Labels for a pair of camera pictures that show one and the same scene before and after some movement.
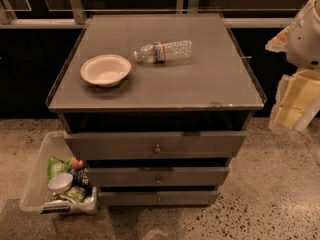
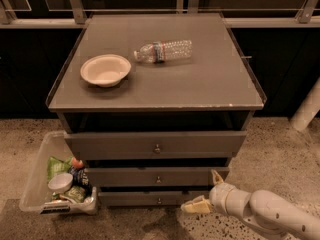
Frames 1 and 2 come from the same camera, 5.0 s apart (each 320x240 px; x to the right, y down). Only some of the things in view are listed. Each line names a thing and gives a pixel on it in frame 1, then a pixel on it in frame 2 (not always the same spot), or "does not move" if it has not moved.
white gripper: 304,40 -> 218,197
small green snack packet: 75,193 does not move
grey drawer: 158,176 does not move
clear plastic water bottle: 162,51 does not move
